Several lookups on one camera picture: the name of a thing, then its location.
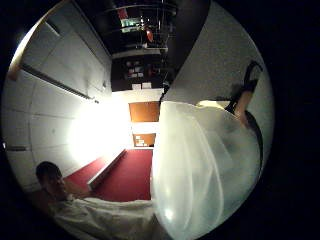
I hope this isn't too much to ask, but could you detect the translucent white plastic container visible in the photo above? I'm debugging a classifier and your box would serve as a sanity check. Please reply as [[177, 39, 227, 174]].
[[150, 99, 264, 240]]

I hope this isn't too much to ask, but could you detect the orange board with papers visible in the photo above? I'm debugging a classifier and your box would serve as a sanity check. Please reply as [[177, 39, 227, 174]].
[[132, 132, 157, 148]]

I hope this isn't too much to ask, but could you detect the the person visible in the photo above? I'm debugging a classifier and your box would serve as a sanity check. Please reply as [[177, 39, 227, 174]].
[[28, 161, 169, 240]]

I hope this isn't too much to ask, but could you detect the orange wooden wall panel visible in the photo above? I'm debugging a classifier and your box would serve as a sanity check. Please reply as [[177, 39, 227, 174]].
[[128, 101, 161, 123]]

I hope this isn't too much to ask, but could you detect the long dark wall rail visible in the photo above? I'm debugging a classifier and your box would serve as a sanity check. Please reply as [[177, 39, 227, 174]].
[[20, 63, 100, 105]]

